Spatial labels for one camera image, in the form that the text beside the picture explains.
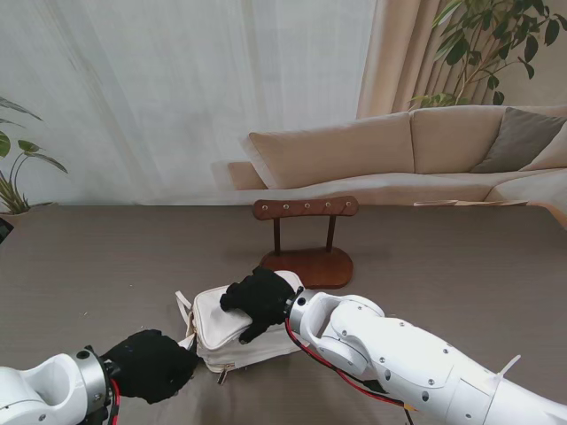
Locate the beige sofa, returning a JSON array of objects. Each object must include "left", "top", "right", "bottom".
[{"left": 228, "top": 104, "right": 567, "bottom": 209}]

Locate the beige curtain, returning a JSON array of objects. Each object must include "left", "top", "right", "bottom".
[{"left": 356, "top": 0, "right": 567, "bottom": 120}]

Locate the beige sofa cushion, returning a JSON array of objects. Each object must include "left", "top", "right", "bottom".
[{"left": 520, "top": 126, "right": 567, "bottom": 173}]

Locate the red left arm cable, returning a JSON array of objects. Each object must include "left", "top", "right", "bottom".
[{"left": 108, "top": 378, "right": 124, "bottom": 425}]

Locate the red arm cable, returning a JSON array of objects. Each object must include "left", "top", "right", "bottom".
[
  {"left": 108, "top": 378, "right": 124, "bottom": 425},
  {"left": 285, "top": 322, "right": 420, "bottom": 415}
]

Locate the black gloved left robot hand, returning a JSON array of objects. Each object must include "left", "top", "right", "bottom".
[{"left": 100, "top": 329, "right": 199, "bottom": 405}]

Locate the broad-leaf green potted plant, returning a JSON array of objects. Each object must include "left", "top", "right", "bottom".
[{"left": 0, "top": 95, "right": 70, "bottom": 216}]

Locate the white zippered pouch bag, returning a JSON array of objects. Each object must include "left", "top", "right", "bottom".
[{"left": 175, "top": 270, "right": 307, "bottom": 385}]

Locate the white sheer curtain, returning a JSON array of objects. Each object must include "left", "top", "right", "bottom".
[{"left": 0, "top": 0, "right": 377, "bottom": 207}]

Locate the tall green leafy plant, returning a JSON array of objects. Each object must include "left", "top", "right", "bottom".
[{"left": 409, "top": 0, "right": 562, "bottom": 110}]

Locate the grey sofa cushion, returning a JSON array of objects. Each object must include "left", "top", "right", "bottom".
[{"left": 471, "top": 106, "right": 567, "bottom": 174}]

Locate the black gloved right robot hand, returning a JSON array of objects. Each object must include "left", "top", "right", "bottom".
[{"left": 219, "top": 266, "right": 297, "bottom": 344}]

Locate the brown wooden jewelry stand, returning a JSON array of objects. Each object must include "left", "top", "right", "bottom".
[{"left": 252, "top": 195, "right": 359, "bottom": 290}]

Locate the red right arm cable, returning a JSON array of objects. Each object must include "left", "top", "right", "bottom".
[{"left": 285, "top": 322, "right": 420, "bottom": 415}]

